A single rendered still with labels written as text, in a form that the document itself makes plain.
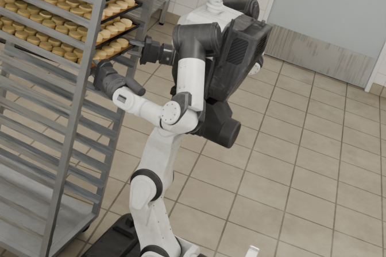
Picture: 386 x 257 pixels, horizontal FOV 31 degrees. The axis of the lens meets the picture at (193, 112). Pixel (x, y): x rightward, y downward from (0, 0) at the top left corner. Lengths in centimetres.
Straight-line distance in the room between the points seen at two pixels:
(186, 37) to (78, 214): 133
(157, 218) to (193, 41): 91
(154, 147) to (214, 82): 42
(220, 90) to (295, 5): 372
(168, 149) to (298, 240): 144
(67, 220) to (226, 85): 117
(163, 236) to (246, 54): 93
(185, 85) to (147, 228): 89
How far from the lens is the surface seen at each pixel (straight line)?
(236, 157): 448
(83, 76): 255
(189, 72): 225
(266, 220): 399
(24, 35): 275
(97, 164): 324
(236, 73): 245
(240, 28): 244
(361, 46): 623
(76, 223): 329
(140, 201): 282
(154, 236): 294
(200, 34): 229
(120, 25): 280
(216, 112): 257
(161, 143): 269
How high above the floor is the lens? 215
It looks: 26 degrees down
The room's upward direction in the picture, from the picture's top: 17 degrees clockwise
